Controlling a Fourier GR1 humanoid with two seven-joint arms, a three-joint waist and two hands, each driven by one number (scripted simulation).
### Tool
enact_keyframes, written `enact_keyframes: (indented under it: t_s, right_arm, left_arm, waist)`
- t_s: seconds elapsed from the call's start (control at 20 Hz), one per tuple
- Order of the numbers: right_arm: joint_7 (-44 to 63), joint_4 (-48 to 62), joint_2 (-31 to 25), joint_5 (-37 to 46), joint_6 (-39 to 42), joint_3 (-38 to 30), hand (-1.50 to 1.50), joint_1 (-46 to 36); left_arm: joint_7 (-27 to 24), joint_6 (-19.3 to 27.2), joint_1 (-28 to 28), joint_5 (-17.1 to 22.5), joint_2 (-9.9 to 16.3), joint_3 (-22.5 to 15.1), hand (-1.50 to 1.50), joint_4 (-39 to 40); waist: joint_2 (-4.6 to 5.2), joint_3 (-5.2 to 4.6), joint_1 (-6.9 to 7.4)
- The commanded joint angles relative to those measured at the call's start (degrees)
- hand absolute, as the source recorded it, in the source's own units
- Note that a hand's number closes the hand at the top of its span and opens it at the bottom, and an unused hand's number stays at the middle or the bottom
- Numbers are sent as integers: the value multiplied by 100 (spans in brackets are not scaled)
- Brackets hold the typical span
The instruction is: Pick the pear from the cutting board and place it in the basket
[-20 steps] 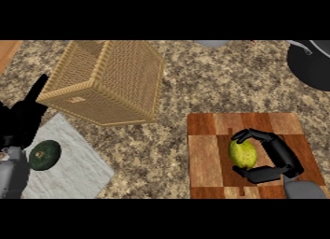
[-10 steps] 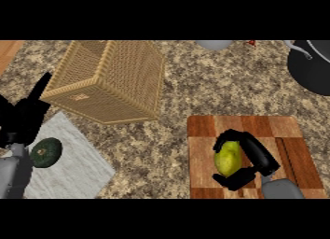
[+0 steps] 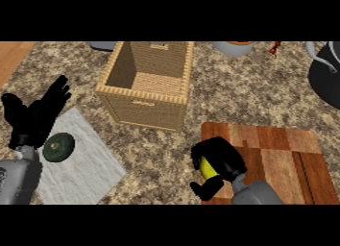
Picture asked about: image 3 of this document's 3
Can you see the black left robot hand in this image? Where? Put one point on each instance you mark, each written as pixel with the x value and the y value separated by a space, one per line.
pixel 33 120

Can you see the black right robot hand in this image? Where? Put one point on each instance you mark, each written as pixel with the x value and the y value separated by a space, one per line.
pixel 223 158

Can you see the yellow pear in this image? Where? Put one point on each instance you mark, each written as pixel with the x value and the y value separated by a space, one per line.
pixel 208 169

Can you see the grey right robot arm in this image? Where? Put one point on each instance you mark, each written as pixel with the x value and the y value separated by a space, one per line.
pixel 254 192

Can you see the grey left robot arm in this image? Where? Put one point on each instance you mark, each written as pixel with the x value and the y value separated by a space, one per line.
pixel 12 179

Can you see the wooden cutting board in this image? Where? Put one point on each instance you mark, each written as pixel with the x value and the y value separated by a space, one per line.
pixel 282 157

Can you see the wicker basket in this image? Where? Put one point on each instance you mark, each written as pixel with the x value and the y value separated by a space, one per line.
pixel 146 93

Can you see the dark green round vegetable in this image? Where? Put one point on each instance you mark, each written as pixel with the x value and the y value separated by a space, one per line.
pixel 58 147

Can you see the pale grey placemat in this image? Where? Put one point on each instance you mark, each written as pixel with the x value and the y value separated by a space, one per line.
pixel 81 160

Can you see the black pot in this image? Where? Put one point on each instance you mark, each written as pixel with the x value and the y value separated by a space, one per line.
pixel 332 77

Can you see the grey pot with orange content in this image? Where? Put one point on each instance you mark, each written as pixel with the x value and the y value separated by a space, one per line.
pixel 235 47

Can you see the small red object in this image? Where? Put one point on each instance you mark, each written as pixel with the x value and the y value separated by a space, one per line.
pixel 274 48

